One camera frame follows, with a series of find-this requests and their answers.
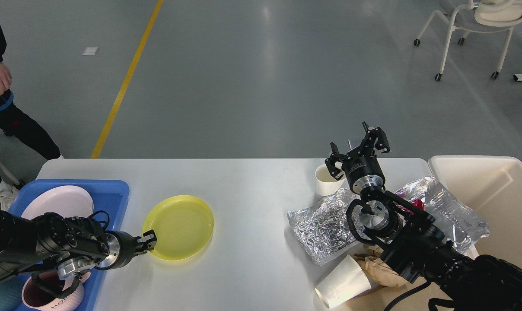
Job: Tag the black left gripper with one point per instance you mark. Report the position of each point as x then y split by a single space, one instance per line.
123 248

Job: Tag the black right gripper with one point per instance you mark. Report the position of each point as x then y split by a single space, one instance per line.
361 166

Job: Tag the yellow plastic plate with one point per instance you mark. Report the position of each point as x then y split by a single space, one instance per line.
183 225

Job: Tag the pink HOME mug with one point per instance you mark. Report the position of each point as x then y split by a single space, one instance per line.
36 298

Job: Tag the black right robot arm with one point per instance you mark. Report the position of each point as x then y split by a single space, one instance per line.
412 245

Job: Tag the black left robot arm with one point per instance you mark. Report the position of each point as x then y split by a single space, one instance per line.
58 251

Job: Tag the clear floor plate left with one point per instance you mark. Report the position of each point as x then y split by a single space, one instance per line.
355 145

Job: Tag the upright white paper cup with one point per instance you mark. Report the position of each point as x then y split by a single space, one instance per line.
325 184

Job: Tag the blue plastic tray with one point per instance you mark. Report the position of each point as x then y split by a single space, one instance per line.
111 196

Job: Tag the crushed red soda can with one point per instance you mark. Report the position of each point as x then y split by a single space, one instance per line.
415 202

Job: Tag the silver foil bag left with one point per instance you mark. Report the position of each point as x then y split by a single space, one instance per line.
322 229

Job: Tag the silver foil bag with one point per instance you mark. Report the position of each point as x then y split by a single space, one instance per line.
460 224
322 229

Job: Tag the pink white plate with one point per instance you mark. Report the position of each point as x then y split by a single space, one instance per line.
67 201

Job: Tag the crumpled brown paper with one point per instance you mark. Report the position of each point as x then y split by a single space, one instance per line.
377 269

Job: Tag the lying white paper cup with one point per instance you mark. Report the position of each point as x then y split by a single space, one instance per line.
346 281

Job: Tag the silver foil bag right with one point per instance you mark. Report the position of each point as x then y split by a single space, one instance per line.
460 224

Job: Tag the flat brown paper sheet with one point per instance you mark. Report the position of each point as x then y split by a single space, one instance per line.
378 297

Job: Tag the beige plastic bin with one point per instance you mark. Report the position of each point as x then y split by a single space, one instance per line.
491 186

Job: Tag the white office chair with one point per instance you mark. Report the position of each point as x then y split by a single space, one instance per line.
476 16

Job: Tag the white floor marker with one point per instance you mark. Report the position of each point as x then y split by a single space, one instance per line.
89 51

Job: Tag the person in black jacket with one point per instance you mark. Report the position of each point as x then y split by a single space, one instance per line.
15 122

